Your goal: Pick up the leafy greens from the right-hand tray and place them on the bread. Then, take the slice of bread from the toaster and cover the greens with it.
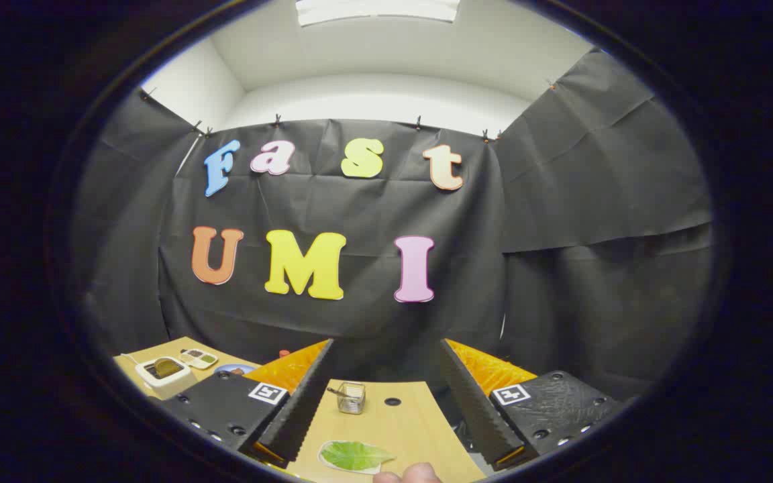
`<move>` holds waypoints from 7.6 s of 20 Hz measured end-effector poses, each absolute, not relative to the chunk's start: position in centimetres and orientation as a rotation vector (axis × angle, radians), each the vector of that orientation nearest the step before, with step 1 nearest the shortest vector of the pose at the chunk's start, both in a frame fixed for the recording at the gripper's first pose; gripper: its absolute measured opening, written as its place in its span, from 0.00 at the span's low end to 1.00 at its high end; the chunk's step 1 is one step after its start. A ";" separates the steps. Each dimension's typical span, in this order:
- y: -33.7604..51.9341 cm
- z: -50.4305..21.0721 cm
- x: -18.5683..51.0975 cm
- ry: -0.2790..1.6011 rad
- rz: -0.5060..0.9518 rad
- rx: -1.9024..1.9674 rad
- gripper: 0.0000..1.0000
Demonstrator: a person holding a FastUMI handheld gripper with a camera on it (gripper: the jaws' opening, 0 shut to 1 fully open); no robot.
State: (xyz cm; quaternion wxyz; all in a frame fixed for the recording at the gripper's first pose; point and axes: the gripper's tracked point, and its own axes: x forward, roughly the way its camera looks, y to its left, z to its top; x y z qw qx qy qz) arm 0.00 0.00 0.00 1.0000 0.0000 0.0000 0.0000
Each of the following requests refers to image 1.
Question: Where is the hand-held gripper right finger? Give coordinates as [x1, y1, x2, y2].
[439, 338, 630, 470]

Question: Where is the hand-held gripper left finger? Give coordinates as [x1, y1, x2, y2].
[156, 339, 335, 469]

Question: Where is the green lettuce leaf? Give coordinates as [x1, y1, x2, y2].
[318, 439, 397, 475]

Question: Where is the white seasoning tray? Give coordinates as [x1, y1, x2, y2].
[180, 348, 219, 370]

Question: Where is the white toaster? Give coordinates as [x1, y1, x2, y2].
[135, 357, 198, 400]

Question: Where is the ceiling light panel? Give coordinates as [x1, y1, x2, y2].
[296, 0, 461, 26]

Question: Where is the metal wire cutlery holder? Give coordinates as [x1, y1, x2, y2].
[336, 381, 367, 415]

